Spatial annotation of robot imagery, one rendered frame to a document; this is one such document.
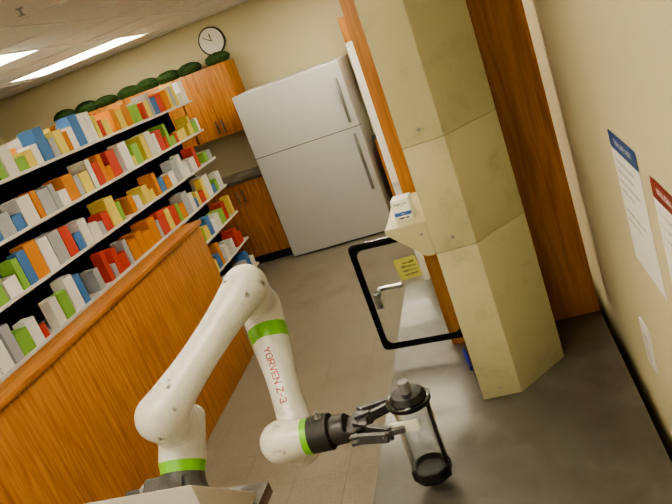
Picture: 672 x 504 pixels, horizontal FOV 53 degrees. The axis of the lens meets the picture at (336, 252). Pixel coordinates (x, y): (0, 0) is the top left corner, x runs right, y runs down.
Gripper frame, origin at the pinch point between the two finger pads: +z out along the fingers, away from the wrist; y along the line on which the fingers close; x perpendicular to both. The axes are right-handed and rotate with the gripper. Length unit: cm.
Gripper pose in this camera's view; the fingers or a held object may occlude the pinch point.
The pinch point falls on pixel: (411, 413)
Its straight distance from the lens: 167.3
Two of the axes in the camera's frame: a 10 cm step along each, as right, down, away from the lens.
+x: 3.5, 8.9, 2.9
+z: 9.2, -2.7, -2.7
